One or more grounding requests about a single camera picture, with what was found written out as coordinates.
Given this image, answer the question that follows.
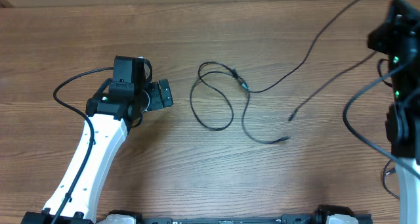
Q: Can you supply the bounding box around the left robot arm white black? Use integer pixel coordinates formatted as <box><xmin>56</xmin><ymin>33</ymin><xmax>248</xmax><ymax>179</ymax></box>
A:
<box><xmin>22</xmin><ymin>56</ymin><xmax>173</xmax><ymax>223</ymax></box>

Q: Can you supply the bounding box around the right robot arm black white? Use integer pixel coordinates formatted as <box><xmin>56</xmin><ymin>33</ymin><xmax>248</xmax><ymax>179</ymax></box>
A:
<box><xmin>367</xmin><ymin>0</ymin><xmax>419</xmax><ymax>223</ymax></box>

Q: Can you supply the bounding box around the black cable silver plug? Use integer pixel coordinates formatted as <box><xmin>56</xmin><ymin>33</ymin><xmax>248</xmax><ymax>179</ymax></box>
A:
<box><xmin>189</xmin><ymin>61</ymin><xmax>291</xmax><ymax>145</ymax></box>

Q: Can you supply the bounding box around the black USB cable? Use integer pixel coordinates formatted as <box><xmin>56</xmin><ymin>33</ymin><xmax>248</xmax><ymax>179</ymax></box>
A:
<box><xmin>229</xmin><ymin>0</ymin><xmax>400</xmax><ymax>122</ymax></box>

